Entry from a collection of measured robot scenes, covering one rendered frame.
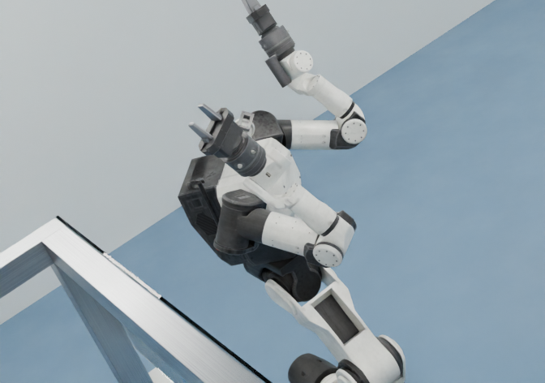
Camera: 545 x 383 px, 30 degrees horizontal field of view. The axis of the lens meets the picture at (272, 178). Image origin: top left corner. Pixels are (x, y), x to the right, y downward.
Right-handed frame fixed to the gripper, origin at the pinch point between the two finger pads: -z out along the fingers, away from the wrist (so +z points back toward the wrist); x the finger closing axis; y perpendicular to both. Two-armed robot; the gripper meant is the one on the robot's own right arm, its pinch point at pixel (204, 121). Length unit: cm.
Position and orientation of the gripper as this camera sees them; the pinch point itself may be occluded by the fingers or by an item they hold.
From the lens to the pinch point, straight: 241.1
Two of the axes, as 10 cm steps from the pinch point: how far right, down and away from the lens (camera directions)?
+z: 6.3, 5.3, 5.7
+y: 6.7, -0.1, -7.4
